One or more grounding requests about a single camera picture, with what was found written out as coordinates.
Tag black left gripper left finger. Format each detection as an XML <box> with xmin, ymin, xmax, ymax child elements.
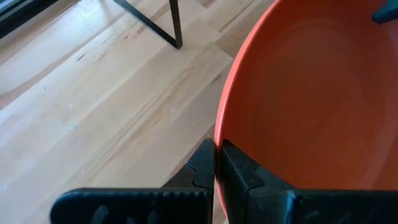
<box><xmin>50</xmin><ymin>138</ymin><xmax>216</xmax><ymax>224</ymax></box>

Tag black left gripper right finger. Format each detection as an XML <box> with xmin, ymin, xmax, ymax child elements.
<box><xmin>221</xmin><ymin>140</ymin><xmax>398</xmax><ymax>224</ymax></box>

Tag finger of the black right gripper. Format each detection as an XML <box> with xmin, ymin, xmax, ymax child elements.
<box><xmin>371</xmin><ymin>0</ymin><xmax>398</xmax><ymax>25</ymax></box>

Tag dark red bowl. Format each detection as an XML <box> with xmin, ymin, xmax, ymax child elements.
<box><xmin>213</xmin><ymin>0</ymin><xmax>398</xmax><ymax>220</ymax></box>

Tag wooden shelf black metal legs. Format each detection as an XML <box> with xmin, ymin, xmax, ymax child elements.
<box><xmin>112</xmin><ymin>0</ymin><xmax>184</xmax><ymax>50</ymax></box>

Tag black aluminium rig frame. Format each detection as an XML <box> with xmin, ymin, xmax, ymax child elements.
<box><xmin>0</xmin><ymin>0</ymin><xmax>60</xmax><ymax>40</ymax></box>

